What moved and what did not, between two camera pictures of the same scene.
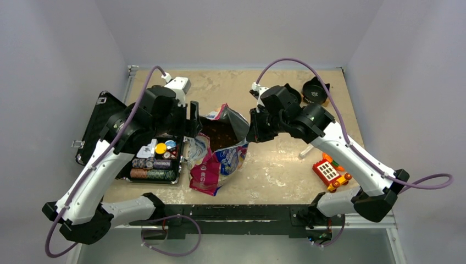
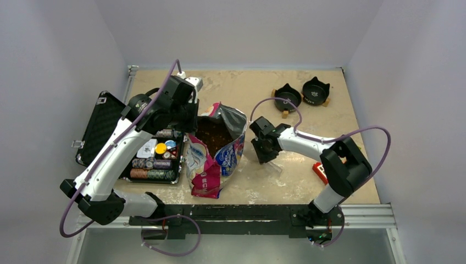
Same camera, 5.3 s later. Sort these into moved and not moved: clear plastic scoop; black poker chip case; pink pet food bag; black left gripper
Moved: clear plastic scoop
Not moved: black left gripper; black poker chip case; pink pet food bag
